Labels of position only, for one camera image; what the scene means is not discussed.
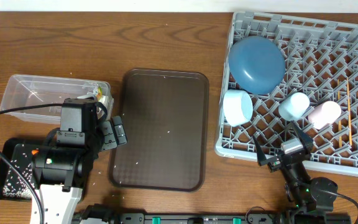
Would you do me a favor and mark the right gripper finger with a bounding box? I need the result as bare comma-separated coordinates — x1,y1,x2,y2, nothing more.
252,136,267,166
290,121,314,149

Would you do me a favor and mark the black waste tray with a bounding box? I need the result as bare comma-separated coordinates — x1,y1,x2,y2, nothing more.
0,137,58,202

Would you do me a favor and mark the clear plastic waste bin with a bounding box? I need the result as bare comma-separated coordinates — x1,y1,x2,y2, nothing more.
0,74,114,116

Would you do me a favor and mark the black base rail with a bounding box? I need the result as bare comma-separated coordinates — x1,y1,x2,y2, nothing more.
71,212,352,224

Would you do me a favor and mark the light blue plastic cup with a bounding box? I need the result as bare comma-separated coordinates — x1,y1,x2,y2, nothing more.
278,92,310,121

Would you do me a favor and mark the pink plastic cup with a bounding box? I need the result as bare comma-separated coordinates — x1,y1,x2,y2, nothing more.
308,101,342,130

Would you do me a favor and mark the light blue small bowl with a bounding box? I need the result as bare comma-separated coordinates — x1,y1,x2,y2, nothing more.
223,90,253,126

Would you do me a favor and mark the yellow green snack wrapper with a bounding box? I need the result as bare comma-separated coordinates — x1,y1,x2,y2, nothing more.
85,86,103,101

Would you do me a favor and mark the spilled white rice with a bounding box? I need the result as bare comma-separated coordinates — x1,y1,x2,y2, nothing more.
2,144,34,201

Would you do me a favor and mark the dark brown serving tray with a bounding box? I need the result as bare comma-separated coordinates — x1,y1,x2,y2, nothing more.
109,68,209,192

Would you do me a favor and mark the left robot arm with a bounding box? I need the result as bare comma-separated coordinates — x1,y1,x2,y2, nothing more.
30,98,127,223

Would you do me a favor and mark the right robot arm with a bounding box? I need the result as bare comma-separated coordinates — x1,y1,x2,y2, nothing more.
252,122,339,223

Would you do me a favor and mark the orange carrot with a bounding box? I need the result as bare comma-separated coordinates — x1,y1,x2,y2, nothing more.
31,150,39,156

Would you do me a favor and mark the grey plastic dishwasher rack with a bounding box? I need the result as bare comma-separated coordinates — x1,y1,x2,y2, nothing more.
215,12,358,177

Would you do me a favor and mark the large blue plate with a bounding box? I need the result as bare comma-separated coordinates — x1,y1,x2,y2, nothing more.
228,36,285,95

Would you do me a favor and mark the white tissue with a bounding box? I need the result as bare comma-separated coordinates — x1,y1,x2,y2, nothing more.
98,95,109,106

